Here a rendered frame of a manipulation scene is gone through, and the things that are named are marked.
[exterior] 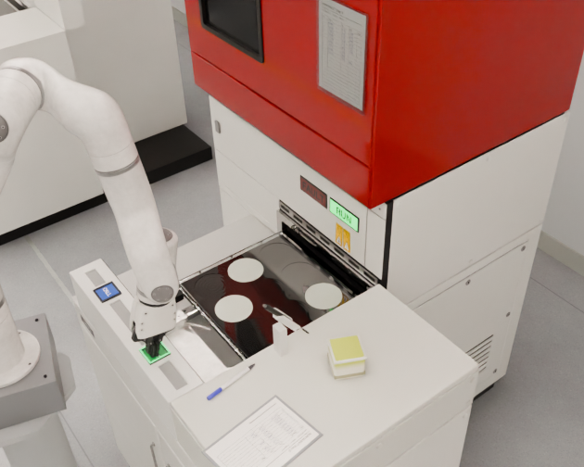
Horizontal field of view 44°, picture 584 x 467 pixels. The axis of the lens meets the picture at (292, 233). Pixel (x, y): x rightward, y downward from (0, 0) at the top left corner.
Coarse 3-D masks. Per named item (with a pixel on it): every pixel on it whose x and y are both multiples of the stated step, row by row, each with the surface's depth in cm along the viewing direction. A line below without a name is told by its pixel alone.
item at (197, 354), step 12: (168, 336) 187; (180, 336) 187; (192, 336) 187; (180, 348) 184; (192, 348) 183; (204, 348) 183; (192, 360) 180; (204, 360) 180; (216, 360) 180; (204, 372) 177; (216, 372) 177
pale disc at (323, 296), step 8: (312, 288) 197; (320, 288) 196; (328, 288) 196; (336, 288) 196; (312, 296) 194; (320, 296) 194; (328, 296) 194; (336, 296) 194; (312, 304) 192; (320, 304) 192; (328, 304) 192; (336, 304) 192
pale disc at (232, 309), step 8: (232, 296) 195; (240, 296) 195; (216, 304) 193; (224, 304) 193; (232, 304) 193; (240, 304) 193; (248, 304) 192; (216, 312) 190; (224, 312) 190; (232, 312) 190; (240, 312) 190; (248, 312) 190; (224, 320) 188; (232, 320) 188; (240, 320) 188
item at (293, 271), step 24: (288, 240) 213; (264, 264) 205; (288, 264) 204; (312, 264) 204; (192, 288) 198; (216, 288) 198; (240, 288) 197; (264, 288) 197; (288, 288) 197; (264, 312) 190; (288, 312) 190; (312, 312) 189; (240, 336) 184; (264, 336) 183
